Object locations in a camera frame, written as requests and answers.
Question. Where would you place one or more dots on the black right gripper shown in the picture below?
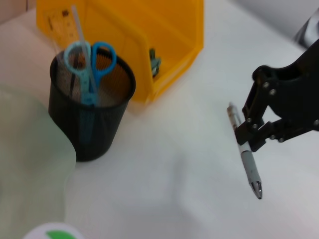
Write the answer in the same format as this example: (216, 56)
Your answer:
(296, 87)

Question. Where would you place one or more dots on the silver white ballpoint pen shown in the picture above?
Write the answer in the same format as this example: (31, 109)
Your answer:
(249, 164)

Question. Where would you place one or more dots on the green plastic wrapper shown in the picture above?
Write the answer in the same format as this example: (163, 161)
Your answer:
(155, 63)

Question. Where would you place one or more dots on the blue teal sheathed scissors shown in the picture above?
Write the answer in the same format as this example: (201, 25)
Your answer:
(87, 98)

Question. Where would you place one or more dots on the clear plastic ruler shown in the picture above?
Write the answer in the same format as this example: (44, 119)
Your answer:
(62, 27)

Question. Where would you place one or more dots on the clear water bottle green label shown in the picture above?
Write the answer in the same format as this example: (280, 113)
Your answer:
(54, 234)

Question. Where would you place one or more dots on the black mesh pen holder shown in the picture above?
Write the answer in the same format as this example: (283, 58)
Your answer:
(109, 129)

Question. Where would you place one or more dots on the translucent green wavy fruit bowl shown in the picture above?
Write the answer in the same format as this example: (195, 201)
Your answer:
(30, 149)

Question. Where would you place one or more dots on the yellow plastic storage bin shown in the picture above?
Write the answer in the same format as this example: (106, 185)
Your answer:
(169, 37)

